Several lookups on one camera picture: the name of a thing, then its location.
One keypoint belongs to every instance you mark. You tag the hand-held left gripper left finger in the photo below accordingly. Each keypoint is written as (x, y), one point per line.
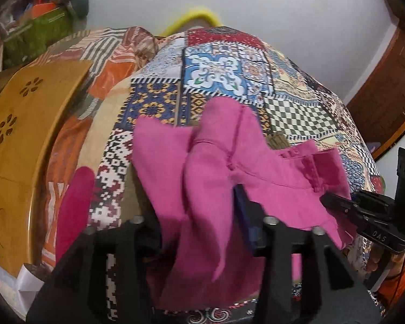
(145, 239)

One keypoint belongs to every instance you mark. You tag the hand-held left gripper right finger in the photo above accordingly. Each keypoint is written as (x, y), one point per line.
(244, 217)

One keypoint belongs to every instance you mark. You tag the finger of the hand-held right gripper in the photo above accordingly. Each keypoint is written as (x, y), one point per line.
(339, 202)

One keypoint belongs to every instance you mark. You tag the pink pants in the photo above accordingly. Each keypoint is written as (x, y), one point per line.
(206, 175)

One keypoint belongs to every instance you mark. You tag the person's right hand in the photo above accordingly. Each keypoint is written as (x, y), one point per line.
(374, 260)

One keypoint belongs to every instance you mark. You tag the magenta cloth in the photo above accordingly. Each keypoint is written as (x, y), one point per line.
(76, 209)

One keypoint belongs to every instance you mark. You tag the brown wooden door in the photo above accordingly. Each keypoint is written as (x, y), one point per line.
(388, 101)

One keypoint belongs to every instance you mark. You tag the white paper sheet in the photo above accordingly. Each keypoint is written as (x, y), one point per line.
(32, 278)

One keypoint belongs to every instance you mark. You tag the patchwork printed blanket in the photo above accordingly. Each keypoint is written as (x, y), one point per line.
(222, 67)

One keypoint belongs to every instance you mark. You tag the wooden folding table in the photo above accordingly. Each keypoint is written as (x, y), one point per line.
(23, 135)

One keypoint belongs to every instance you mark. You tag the orange patterned sheet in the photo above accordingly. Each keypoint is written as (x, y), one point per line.
(104, 77)

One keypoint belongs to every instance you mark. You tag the yellow fluffy toy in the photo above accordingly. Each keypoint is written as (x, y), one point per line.
(195, 15)

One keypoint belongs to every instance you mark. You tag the green bag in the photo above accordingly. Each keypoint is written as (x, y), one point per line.
(37, 33)

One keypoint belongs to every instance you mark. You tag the orange box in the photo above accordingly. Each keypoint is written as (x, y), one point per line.
(45, 5)

